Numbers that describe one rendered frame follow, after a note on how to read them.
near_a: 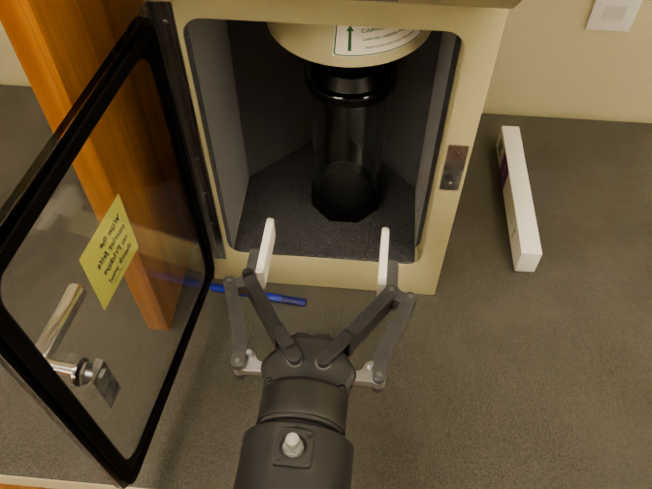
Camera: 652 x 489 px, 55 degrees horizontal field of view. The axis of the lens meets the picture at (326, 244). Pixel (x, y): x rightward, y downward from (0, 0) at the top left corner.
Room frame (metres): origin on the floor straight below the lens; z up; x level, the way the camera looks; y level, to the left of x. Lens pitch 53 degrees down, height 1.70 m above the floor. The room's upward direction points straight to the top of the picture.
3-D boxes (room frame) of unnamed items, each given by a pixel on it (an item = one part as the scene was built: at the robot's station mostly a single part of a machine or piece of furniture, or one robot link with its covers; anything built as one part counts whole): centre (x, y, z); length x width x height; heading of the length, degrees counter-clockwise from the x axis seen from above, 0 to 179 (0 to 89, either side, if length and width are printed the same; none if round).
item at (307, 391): (0.23, 0.02, 1.19); 0.09 x 0.08 x 0.07; 174
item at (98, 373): (0.23, 0.20, 1.18); 0.02 x 0.02 x 0.06; 78
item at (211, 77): (0.62, -0.01, 1.19); 0.26 x 0.24 x 0.35; 85
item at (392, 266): (0.33, -0.07, 1.19); 0.05 x 0.03 x 0.01; 174
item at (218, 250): (0.50, 0.15, 1.19); 0.03 x 0.02 x 0.39; 85
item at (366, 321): (0.28, -0.03, 1.19); 0.11 x 0.01 x 0.04; 138
